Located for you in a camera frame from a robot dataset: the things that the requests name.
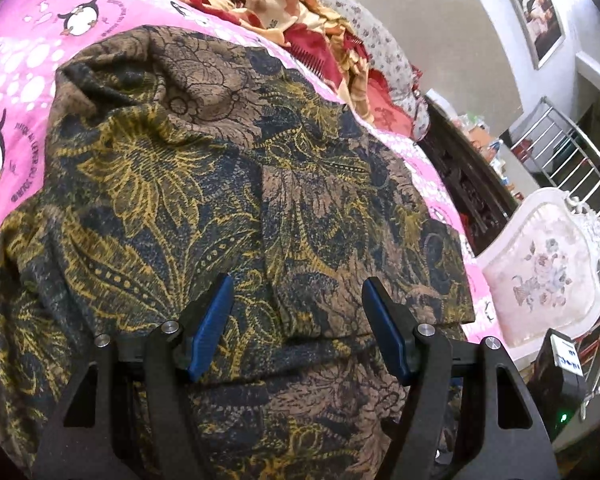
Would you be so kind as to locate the red and gold floral quilt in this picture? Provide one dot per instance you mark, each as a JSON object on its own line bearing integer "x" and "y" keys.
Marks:
{"x": 300, "y": 15}

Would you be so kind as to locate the metal railing rack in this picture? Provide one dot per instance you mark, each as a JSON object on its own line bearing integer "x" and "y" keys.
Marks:
{"x": 575, "y": 160}

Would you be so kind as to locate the brown floral patterned garment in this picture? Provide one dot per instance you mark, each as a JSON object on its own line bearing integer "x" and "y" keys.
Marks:
{"x": 190, "y": 185}

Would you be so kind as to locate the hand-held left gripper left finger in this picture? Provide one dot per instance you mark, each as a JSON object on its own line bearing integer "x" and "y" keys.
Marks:
{"x": 211, "y": 325}

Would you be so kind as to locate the red and cream crumpled blanket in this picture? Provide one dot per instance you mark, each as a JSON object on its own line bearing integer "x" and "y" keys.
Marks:
{"x": 365, "y": 20}

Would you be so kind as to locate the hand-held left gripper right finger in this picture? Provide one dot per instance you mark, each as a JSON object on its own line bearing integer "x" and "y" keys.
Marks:
{"x": 386, "y": 325}

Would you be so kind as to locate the clutter on dark cabinet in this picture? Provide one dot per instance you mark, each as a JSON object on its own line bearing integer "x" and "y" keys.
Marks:
{"x": 485, "y": 135}

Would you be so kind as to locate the framed wall picture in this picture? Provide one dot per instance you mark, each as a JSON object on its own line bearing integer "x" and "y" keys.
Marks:
{"x": 537, "y": 15}

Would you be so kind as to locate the dark wooden cabinet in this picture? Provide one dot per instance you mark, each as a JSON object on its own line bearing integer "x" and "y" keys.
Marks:
{"x": 460, "y": 175}

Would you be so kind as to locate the pink penguin blanket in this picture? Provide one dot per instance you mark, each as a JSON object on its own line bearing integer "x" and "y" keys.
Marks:
{"x": 25, "y": 60}

